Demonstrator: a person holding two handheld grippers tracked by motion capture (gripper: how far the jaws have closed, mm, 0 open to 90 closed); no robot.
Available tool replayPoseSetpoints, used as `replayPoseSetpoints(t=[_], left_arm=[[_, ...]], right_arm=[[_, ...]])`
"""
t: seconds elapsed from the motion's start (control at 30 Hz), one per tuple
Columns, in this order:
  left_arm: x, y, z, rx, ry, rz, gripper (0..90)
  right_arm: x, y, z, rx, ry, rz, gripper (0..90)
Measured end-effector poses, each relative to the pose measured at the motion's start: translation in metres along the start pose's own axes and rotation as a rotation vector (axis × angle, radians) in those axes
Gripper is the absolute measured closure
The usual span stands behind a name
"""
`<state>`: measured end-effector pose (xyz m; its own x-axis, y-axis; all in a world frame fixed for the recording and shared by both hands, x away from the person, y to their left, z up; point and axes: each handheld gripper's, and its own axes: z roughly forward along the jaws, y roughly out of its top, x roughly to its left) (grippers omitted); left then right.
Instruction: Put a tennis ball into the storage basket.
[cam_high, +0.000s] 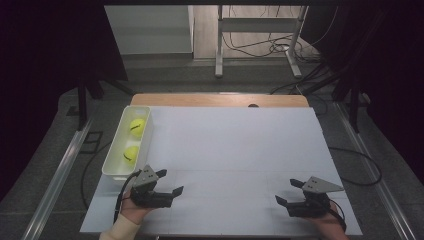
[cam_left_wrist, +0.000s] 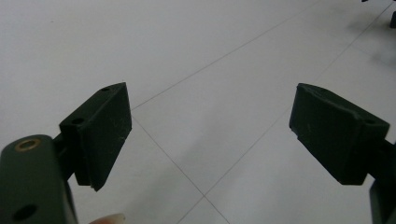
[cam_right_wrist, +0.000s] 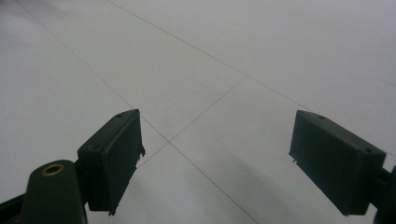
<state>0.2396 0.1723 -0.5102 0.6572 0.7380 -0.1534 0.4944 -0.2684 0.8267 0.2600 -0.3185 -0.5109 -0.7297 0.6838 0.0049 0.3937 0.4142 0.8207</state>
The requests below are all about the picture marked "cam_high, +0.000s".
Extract person's left hand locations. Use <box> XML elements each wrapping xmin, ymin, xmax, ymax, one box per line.
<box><xmin>119</xmin><ymin>191</ymin><xmax>156</xmax><ymax>226</ymax></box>

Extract black looped floor cable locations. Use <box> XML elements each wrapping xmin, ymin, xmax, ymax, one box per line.
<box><xmin>328</xmin><ymin>146</ymin><xmax>383</xmax><ymax>187</ymax></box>

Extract white table cover sheet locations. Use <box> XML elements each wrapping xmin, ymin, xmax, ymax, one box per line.
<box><xmin>79</xmin><ymin>105</ymin><xmax>364</xmax><ymax>237</ymax></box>

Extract yellow tennis ball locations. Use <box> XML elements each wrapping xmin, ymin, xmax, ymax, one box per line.
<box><xmin>122</xmin><ymin>145</ymin><xmax>140</xmax><ymax>165</ymax></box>
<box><xmin>129</xmin><ymin>118</ymin><xmax>147</xmax><ymax>138</ymax></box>

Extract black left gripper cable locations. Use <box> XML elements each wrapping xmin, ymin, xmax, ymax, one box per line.
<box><xmin>113</xmin><ymin>169</ymin><xmax>144</xmax><ymax>224</ymax></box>

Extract white plastic bin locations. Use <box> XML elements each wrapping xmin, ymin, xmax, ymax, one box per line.
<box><xmin>100</xmin><ymin>105</ymin><xmax>154</xmax><ymax>182</ymax></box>

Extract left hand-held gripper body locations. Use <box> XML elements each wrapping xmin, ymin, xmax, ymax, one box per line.
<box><xmin>129</xmin><ymin>164</ymin><xmax>175</xmax><ymax>209</ymax></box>

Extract black curved floor cable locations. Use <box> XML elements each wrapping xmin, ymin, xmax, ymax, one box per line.
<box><xmin>80</xmin><ymin>140</ymin><xmax>114</xmax><ymax>210</ymax></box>

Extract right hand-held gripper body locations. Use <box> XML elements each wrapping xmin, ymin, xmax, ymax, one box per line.
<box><xmin>285</xmin><ymin>176</ymin><xmax>345</xmax><ymax>219</ymax></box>

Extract white metal stand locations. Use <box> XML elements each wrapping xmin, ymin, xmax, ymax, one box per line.
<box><xmin>214</xmin><ymin>4</ymin><xmax>309</xmax><ymax>79</ymax></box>

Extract person's right hand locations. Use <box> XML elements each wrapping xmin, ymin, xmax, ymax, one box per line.
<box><xmin>304</xmin><ymin>203</ymin><xmax>348</xmax><ymax>236</ymax></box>

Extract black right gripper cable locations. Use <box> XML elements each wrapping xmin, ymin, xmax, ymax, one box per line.
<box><xmin>328</xmin><ymin>199</ymin><xmax>348</xmax><ymax>233</ymax></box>

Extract white cabinet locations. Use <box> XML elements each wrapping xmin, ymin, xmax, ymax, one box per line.
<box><xmin>104</xmin><ymin>4</ymin><xmax>195</xmax><ymax>56</ymax></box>

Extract aluminium floor rail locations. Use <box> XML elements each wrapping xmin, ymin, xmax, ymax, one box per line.
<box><xmin>333</xmin><ymin>101</ymin><xmax>419</xmax><ymax>240</ymax></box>
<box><xmin>19</xmin><ymin>118</ymin><xmax>94</xmax><ymax>240</ymax></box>

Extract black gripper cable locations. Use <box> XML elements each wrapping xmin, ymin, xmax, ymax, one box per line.
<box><xmin>328</xmin><ymin>199</ymin><xmax>348</xmax><ymax>233</ymax></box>
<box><xmin>113</xmin><ymin>169</ymin><xmax>144</xmax><ymax>224</ymax></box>

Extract black tripod stand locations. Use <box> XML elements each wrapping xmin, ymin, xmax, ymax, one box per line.
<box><xmin>333</xmin><ymin>66</ymin><xmax>371</xmax><ymax>134</ymax></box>
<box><xmin>66</xmin><ymin>76</ymin><xmax>134</xmax><ymax>131</ymax></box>

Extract tangled floor cables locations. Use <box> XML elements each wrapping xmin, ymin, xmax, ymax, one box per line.
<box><xmin>222</xmin><ymin>33</ymin><xmax>321</xmax><ymax>63</ymax></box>

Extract dark curtain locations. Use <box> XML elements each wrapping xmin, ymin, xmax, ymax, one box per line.
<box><xmin>0</xmin><ymin>0</ymin><xmax>128</xmax><ymax>201</ymax></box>
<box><xmin>303</xmin><ymin>0</ymin><xmax>424</xmax><ymax>188</ymax></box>

